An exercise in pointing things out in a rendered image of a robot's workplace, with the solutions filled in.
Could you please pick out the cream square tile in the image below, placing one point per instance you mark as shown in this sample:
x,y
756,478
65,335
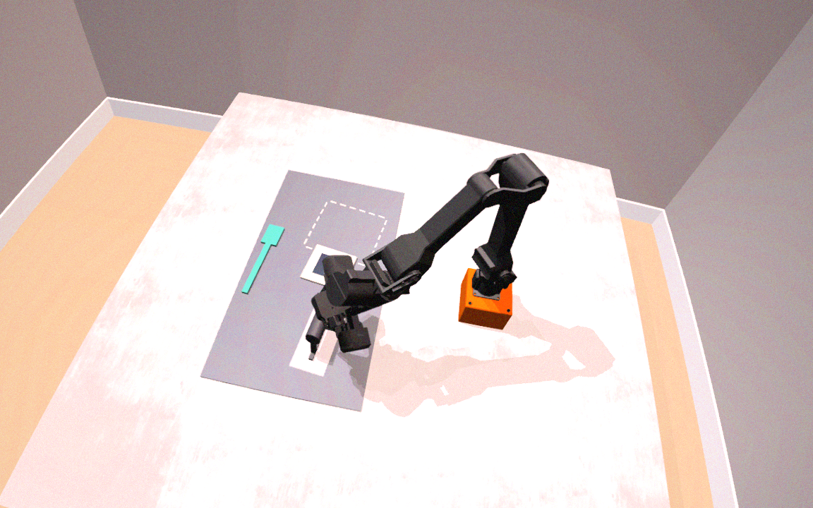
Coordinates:
x,y
314,271

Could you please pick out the teal flat trowel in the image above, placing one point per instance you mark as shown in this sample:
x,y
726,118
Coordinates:
x,y
271,238

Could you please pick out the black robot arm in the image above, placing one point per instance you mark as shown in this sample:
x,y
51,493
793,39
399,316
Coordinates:
x,y
410,256

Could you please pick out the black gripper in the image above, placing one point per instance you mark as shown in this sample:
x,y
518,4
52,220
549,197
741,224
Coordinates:
x,y
352,336

